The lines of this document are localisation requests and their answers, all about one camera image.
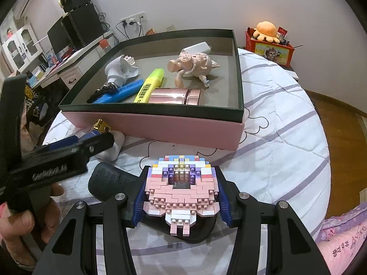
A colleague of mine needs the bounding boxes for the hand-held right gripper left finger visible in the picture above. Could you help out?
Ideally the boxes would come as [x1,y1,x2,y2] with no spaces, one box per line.
[32,165,152,275]

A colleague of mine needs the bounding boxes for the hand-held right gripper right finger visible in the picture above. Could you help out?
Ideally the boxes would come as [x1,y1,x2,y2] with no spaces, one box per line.
[214,166,324,275]

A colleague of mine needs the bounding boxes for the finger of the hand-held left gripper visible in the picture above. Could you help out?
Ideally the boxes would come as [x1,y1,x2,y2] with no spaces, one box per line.
[77,133,115,164]

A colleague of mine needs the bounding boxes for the pastel brick figure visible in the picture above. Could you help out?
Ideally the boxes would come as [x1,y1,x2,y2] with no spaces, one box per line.
[142,155,220,237]

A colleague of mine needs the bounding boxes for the black hair clip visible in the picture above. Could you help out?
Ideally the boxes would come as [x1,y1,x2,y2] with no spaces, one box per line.
[87,82,119,104]

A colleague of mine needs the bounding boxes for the blue highlighter pen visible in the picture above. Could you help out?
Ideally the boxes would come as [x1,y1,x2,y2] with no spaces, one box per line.
[93,80,145,104]

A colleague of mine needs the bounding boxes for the pink box with dark rim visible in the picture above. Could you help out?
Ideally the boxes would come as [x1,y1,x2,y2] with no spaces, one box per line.
[58,29,245,151]

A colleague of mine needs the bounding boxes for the yellow highlighter pen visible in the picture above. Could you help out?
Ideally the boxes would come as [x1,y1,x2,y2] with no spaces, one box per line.
[133,68,166,104]

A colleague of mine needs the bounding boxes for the rose gold cylinder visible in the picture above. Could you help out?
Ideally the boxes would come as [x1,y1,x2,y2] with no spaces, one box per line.
[149,87,202,106]

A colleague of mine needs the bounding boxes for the white rectangular charger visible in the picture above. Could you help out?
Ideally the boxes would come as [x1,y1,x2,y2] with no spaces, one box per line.
[181,42,212,56]

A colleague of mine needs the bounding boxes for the person's left hand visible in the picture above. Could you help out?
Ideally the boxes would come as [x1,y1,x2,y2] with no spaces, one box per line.
[0,182,65,264]

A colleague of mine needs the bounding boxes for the white rounded charger adapter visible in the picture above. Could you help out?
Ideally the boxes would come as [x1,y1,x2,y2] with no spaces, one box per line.
[96,130,125,161]

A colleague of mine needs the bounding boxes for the black phone case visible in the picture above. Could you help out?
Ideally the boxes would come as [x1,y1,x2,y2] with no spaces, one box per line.
[88,162,218,245]

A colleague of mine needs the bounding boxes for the white desk with drawers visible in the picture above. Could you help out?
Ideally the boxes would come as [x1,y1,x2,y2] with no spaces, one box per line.
[27,31,115,91]

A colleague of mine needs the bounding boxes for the blue and white carton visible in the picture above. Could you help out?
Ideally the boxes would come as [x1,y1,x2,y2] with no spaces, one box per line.
[44,50,56,67]

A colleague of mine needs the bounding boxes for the black computer monitor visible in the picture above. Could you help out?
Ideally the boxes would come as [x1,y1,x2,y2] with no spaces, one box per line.
[47,17,69,53]

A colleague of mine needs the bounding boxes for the pink printed blanket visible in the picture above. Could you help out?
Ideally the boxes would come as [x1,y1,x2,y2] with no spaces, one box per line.
[315,205,367,275]

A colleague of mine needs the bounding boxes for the white glass-door cabinet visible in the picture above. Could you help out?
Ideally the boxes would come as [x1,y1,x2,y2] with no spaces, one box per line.
[0,24,42,73]

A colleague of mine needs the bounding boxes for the pink pig figurine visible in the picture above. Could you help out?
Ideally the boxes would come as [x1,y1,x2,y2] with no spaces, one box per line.
[167,49,222,89]

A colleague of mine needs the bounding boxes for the white air conditioner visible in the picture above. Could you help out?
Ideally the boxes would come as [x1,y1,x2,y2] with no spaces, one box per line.
[13,0,39,18]

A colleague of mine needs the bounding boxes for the red printed toy box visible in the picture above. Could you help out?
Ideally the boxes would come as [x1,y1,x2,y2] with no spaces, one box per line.
[245,27,295,66]

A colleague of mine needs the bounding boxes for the orange octopus plush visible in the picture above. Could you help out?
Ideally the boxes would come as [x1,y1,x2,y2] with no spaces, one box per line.
[252,21,281,43]

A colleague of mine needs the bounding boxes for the black power cables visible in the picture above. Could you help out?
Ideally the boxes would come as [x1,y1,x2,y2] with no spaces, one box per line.
[97,11,144,39]

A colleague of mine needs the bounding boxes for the white wall socket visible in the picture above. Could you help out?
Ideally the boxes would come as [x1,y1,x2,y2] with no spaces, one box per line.
[120,12,146,25]

